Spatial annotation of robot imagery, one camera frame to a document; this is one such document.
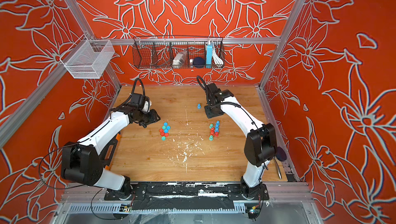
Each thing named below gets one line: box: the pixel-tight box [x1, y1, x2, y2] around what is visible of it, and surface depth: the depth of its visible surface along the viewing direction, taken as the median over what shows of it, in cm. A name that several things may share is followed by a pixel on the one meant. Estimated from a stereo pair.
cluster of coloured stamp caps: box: [159, 121, 172, 141], surface depth 97 cm
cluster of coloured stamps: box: [208, 120, 221, 141], surface depth 94 cm
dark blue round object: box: [192, 56, 206, 69], surface depth 97 cm
